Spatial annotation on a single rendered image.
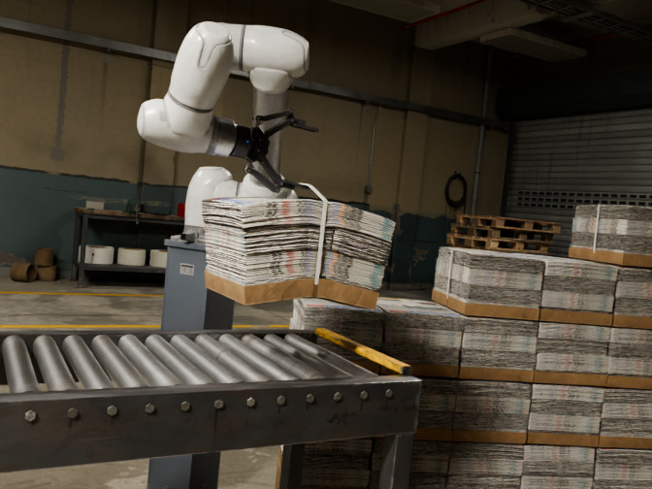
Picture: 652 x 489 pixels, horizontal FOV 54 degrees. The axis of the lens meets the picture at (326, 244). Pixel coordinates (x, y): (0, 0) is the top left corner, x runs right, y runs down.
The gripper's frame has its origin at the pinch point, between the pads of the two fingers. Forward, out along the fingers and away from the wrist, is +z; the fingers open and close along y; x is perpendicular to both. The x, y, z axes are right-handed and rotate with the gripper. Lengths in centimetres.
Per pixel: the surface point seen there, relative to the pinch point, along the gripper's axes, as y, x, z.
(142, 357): 52, 3, -33
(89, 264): 115, -637, 59
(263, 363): 50, 10, -7
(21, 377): 53, 17, -58
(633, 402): 62, -7, 156
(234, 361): 50, 8, -13
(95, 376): 52, 18, -45
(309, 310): 46, -49, 35
